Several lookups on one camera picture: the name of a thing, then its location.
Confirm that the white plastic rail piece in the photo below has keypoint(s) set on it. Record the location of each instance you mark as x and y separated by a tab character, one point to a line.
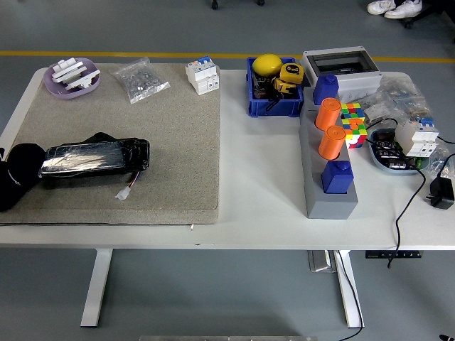
83	80
69	72
65	64

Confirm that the grey block holder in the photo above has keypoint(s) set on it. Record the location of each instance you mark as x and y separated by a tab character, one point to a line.
330	206

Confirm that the grey metal box under table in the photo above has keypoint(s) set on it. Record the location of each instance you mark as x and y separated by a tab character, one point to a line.
320	261

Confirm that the white breaker with blue levers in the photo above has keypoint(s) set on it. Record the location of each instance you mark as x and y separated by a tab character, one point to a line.
416	136

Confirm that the clear bag of screws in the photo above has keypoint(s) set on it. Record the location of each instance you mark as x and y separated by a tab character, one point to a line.
140	80

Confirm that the grey electrical enclosure box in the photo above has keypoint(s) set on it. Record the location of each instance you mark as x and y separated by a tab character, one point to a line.
359	83

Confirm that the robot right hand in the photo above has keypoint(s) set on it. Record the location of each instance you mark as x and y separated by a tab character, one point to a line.
448	338

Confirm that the white table leg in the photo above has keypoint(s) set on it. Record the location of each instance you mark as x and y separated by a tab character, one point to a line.
350	305
96	287

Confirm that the yellow dome-shaped object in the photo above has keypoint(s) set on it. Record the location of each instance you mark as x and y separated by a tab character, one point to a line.
267	64

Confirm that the black power adapter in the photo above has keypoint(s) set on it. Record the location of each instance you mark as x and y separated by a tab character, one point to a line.
442	193

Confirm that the dark components in dish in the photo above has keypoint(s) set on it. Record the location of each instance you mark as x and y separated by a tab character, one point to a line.
385	149

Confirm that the multicolour puzzle cube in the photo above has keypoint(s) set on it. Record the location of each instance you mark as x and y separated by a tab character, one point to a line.
355	122

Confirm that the grey-brown felt mat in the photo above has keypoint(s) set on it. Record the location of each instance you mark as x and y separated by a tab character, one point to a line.
170	142

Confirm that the light blue oval dish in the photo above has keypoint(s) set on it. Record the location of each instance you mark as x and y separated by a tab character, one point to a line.
377	160

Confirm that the yellow round tape measure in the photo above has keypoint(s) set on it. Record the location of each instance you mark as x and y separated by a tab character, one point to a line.
292	72

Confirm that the black office chair base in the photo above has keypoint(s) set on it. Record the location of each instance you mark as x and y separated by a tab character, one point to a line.
430	9

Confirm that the blue plastic bin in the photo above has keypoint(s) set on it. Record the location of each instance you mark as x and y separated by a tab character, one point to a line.
273	106

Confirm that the yellow and black tape measure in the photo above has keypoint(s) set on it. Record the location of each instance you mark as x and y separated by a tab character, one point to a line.
284	87

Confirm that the clear crumpled plastic bag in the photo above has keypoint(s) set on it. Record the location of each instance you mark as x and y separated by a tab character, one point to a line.
442	160

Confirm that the white circuit breaker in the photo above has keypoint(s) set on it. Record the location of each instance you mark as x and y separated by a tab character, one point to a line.
200	76

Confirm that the orange cylinder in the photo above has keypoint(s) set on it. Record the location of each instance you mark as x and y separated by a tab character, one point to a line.
327	113
330	144

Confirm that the black table control panel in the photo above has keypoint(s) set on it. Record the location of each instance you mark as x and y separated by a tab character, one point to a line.
394	254

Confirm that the clear bag of small parts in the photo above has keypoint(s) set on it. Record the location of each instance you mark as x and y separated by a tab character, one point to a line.
398	94

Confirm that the white shoe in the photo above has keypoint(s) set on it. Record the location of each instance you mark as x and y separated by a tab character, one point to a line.
380	5
403	10

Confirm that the blue block with knob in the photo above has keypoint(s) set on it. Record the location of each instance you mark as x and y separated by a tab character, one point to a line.
325	89
336	179

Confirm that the black film-wrapped panel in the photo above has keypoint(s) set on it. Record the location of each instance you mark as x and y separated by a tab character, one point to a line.
89	158

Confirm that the dark brown small part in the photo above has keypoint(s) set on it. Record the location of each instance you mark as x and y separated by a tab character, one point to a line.
262	87

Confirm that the purple oval dish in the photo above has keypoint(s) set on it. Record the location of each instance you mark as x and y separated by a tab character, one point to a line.
53	89

